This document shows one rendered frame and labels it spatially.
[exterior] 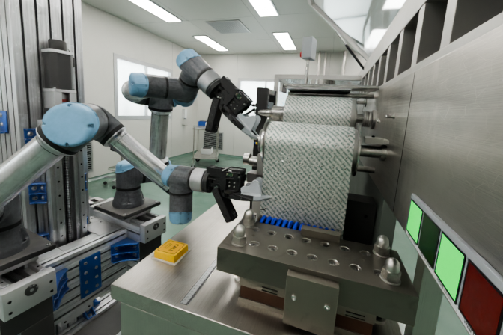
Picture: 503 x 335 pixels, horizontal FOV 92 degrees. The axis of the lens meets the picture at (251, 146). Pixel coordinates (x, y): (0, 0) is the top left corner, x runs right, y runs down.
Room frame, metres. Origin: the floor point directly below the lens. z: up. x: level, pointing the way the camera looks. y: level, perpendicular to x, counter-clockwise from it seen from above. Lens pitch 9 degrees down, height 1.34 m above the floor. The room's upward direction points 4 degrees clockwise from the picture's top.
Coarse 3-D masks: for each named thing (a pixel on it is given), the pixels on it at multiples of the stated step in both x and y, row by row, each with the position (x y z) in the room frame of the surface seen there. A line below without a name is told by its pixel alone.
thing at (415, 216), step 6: (414, 204) 0.37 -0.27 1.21; (414, 210) 0.37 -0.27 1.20; (420, 210) 0.35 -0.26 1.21; (414, 216) 0.36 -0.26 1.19; (420, 216) 0.34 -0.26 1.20; (408, 222) 0.39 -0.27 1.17; (414, 222) 0.36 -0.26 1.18; (408, 228) 0.38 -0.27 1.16; (414, 228) 0.36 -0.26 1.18; (414, 234) 0.35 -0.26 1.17
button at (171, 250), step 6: (168, 240) 0.70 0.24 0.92; (162, 246) 0.67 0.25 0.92; (168, 246) 0.67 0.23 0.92; (174, 246) 0.67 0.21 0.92; (180, 246) 0.67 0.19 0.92; (186, 246) 0.68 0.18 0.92; (156, 252) 0.64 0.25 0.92; (162, 252) 0.64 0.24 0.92; (168, 252) 0.64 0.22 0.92; (174, 252) 0.64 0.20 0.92; (180, 252) 0.65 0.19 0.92; (162, 258) 0.63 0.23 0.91; (168, 258) 0.63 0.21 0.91; (174, 258) 0.62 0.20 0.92
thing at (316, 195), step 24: (264, 168) 0.68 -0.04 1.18; (288, 168) 0.66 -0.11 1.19; (312, 168) 0.64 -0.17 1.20; (264, 192) 0.68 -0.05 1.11; (288, 192) 0.66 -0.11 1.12; (312, 192) 0.64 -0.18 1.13; (336, 192) 0.62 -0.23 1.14; (288, 216) 0.66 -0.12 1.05; (312, 216) 0.64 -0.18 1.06; (336, 216) 0.62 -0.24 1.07
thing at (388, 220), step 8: (352, 176) 1.39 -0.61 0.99; (360, 176) 1.06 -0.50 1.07; (368, 176) 0.86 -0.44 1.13; (352, 184) 1.34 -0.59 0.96; (360, 184) 1.04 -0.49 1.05; (368, 184) 0.84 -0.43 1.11; (352, 192) 1.29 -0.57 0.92; (360, 192) 1.00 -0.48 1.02; (368, 192) 0.82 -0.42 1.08; (376, 192) 0.70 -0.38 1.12; (376, 200) 0.69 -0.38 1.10; (384, 200) 0.60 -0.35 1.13; (384, 208) 0.60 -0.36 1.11; (376, 216) 0.66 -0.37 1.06; (384, 216) 0.60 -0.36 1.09; (392, 216) 0.60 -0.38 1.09; (376, 224) 0.65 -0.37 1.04; (384, 224) 0.60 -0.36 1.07; (392, 224) 0.59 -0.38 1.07; (376, 232) 0.63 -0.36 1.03; (384, 232) 0.60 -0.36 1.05; (392, 232) 0.59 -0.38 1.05; (376, 240) 0.62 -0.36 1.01; (392, 240) 0.59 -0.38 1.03
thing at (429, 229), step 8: (424, 216) 0.33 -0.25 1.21; (424, 224) 0.32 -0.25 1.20; (432, 224) 0.30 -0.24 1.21; (424, 232) 0.32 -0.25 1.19; (432, 232) 0.30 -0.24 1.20; (424, 240) 0.31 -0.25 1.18; (432, 240) 0.29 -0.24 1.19; (424, 248) 0.31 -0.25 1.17; (432, 248) 0.29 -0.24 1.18; (432, 256) 0.29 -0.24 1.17; (432, 264) 0.28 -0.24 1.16
